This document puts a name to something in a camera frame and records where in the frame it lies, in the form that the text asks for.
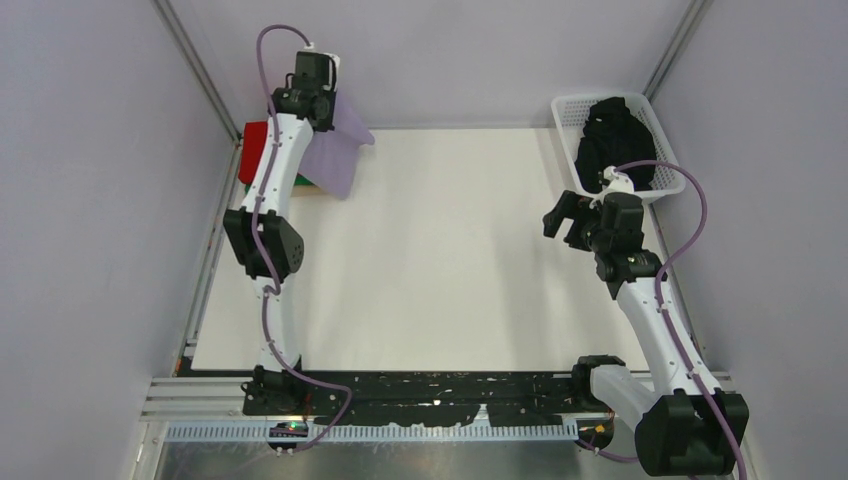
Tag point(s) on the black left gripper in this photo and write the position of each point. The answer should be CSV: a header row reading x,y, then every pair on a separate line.
x,y
328,125

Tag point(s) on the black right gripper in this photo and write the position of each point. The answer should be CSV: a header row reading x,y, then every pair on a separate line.
x,y
572,206

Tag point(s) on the lavender t-shirt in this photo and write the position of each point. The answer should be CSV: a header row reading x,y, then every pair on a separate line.
x,y
330,160

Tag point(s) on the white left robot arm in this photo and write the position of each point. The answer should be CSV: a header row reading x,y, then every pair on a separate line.
x,y
264,243

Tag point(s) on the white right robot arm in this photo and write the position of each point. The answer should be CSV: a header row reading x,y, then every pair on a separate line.
x,y
685,423

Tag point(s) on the red folded t-shirt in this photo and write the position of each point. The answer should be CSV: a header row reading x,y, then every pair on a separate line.
x,y
254,138

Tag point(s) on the black t-shirt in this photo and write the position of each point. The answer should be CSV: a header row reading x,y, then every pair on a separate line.
x,y
612,136

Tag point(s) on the green folded t-shirt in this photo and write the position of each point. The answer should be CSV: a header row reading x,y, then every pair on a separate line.
x,y
299,180

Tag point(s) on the white plastic basket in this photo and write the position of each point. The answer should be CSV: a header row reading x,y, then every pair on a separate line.
x,y
570,113

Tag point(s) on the beige folded t-shirt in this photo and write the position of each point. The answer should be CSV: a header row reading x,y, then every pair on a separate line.
x,y
306,190

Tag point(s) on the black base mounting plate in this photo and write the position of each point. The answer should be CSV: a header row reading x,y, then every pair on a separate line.
x,y
431,399

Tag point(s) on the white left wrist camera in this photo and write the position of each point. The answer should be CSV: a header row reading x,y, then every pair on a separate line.
x,y
334,65

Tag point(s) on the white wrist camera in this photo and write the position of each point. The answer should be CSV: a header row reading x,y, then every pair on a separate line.
x,y
334,65
613,181

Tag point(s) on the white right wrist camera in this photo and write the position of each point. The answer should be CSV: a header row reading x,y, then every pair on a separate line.
x,y
613,181

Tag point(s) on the left aluminium corner post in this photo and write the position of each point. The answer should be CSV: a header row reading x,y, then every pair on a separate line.
x,y
188,51

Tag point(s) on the aluminium corner post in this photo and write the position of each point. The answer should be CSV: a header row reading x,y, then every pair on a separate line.
x,y
188,51
687,26

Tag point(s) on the right aluminium corner post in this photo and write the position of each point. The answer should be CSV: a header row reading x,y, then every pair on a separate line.
x,y
687,26

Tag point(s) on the aluminium front rail frame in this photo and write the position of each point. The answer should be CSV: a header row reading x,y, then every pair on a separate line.
x,y
198,397

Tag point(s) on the white slotted cable duct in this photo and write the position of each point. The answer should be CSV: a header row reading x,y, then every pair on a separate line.
x,y
294,431

